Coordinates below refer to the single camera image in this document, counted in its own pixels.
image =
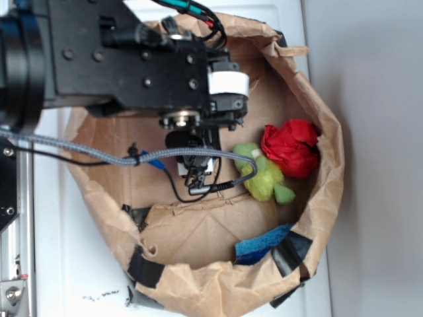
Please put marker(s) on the brown paper bag bin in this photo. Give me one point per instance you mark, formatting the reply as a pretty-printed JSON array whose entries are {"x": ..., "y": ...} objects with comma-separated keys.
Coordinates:
[{"x": 182, "y": 256}]

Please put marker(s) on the red crumpled paper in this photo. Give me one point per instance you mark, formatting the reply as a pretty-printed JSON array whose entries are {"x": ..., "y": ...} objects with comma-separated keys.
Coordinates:
[{"x": 293, "y": 147}]

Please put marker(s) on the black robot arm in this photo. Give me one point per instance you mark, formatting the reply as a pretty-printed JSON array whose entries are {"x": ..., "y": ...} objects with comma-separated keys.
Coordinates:
[{"x": 24, "y": 59}]

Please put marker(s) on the blue sponge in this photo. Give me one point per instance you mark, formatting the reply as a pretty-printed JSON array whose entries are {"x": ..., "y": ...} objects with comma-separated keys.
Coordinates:
[{"x": 251, "y": 251}]

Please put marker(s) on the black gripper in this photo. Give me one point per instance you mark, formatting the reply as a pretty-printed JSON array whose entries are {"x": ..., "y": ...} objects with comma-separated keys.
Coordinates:
[{"x": 103, "y": 58}]

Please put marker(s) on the green plush toy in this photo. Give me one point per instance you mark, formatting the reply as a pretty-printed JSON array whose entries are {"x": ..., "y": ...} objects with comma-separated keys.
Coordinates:
[{"x": 268, "y": 181}]

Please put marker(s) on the aluminium frame rail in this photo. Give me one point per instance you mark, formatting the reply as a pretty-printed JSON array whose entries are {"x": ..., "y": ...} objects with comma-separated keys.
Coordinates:
[{"x": 18, "y": 269}]

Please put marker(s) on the white tray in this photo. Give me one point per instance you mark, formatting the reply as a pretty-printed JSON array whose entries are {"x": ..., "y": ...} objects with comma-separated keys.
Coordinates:
[{"x": 76, "y": 273}]

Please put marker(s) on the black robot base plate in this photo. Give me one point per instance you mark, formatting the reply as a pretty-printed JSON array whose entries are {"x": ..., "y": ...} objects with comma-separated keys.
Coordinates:
[{"x": 9, "y": 184}]

